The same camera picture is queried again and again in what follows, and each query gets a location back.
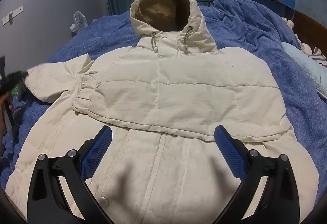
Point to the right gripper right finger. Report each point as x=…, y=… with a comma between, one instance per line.
x=279, y=202

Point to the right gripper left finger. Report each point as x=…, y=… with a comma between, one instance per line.
x=47, y=202

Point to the cream hooded puffer jacket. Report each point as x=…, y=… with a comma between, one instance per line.
x=151, y=177

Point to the white electric fan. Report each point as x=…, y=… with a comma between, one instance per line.
x=80, y=22

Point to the light blue pillow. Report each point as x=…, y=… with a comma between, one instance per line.
x=315, y=71

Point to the striped plush toy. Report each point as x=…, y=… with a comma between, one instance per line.
x=315, y=54

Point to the brown wooden headboard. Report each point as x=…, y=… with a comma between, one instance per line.
x=310, y=31

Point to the blue fleece blanket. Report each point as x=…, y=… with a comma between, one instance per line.
x=268, y=42

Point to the white wall switch plate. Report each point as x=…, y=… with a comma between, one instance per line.
x=12, y=15

